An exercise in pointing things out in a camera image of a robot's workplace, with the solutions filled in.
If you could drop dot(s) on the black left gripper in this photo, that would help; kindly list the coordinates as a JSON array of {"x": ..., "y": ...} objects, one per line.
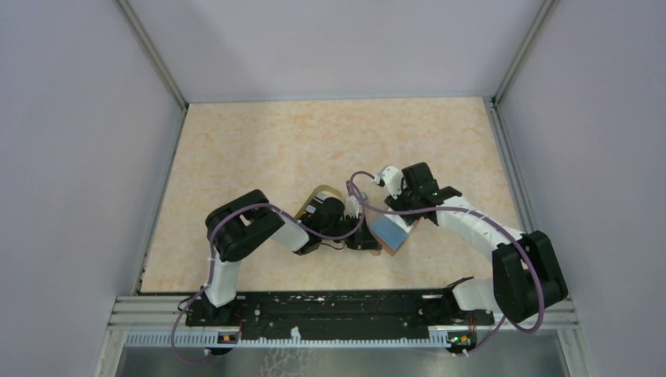
[{"x": 363, "y": 238}]

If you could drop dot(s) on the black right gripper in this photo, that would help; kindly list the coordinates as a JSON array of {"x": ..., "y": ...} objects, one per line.
[{"x": 397, "y": 204}]

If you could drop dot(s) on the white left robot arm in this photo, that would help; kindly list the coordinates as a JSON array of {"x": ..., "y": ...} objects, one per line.
[{"x": 240, "y": 227}]

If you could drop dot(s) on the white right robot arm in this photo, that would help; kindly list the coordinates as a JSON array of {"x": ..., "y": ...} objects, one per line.
[{"x": 526, "y": 276}]

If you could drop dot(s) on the beige oval tray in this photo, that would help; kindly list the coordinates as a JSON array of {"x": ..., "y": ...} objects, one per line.
[{"x": 323, "y": 199}]

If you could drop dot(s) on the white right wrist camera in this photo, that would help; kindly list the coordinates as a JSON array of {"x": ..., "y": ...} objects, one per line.
[{"x": 392, "y": 178}]

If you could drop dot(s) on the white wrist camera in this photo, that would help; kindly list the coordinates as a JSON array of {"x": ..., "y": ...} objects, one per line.
[
  {"x": 353, "y": 208},
  {"x": 392, "y": 178}
]

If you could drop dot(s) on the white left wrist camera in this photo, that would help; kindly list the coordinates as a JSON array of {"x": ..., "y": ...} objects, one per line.
[{"x": 353, "y": 208}]

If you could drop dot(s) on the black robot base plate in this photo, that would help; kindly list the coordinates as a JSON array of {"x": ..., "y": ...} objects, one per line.
[{"x": 337, "y": 315}]

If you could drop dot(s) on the white slotted cable duct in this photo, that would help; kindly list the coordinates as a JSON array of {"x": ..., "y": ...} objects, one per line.
[{"x": 213, "y": 339}]

